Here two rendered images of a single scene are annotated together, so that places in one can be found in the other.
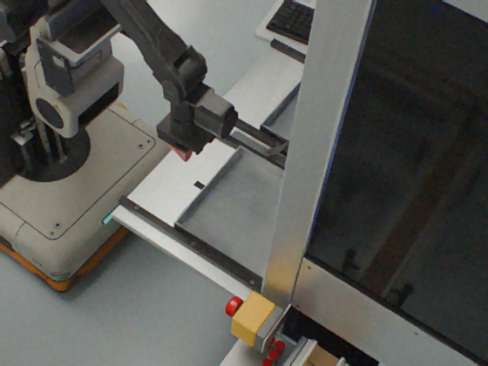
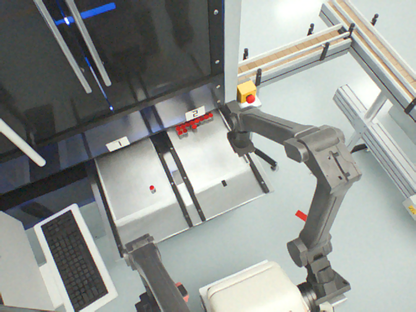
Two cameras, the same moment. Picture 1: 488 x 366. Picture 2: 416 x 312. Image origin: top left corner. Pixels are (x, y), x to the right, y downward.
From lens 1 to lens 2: 145 cm
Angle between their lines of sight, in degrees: 56
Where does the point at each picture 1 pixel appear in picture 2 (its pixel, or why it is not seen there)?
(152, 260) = not seen: hidden behind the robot
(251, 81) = (155, 234)
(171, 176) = (235, 195)
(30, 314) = not seen: hidden behind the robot
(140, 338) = (251, 246)
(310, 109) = not seen: outside the picture
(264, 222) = (206, 150)
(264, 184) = (193, 168)
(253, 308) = (246, 88)
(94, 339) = (272, 257)
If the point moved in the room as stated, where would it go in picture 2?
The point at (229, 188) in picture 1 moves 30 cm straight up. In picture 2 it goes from (211, 174) to (208, 140)
